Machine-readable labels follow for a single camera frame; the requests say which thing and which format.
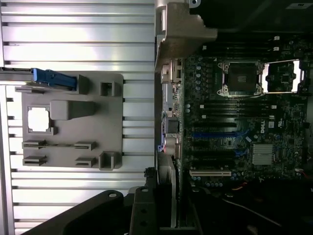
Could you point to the open silver socket cover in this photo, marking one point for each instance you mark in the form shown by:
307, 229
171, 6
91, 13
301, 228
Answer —
284, 77

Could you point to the blue expansion slot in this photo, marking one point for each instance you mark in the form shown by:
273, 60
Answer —
215, 135

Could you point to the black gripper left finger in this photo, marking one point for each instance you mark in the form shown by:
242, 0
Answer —
97, 213

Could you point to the silver finned chipset heatsink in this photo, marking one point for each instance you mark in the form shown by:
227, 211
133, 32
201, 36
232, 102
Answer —
262, 154

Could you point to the vented silver slot cover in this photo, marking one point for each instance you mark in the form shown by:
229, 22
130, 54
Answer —
167, 171

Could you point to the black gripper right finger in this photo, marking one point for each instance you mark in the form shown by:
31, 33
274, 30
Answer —
195, 215

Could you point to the CPU socket with metal frame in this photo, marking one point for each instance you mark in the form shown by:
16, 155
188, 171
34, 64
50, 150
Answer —
240, 78

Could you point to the dark green Dell motherboard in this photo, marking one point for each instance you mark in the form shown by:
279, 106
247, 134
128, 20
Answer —
288, 137

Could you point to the long black expansion slot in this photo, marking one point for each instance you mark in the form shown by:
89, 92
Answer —
215, 126

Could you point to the black open PC case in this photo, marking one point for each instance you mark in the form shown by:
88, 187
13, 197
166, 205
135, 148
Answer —
269, 17

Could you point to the blue plastic case latch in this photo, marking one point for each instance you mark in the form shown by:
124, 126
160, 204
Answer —
160, 148

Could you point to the black RAM slot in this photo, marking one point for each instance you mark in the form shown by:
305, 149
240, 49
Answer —
249, 38
239, 116
239, 103
239, 108
239, 112
249, 49

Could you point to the white expansion slot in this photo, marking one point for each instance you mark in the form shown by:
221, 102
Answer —
210, 173

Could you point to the silver CPU chip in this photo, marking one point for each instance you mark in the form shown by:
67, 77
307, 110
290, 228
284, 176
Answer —
39, 119

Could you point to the metal rear port block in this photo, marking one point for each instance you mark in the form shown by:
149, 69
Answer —
174, 73

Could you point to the gray plastic parts rack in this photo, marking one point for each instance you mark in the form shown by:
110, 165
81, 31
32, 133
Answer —
73, 124

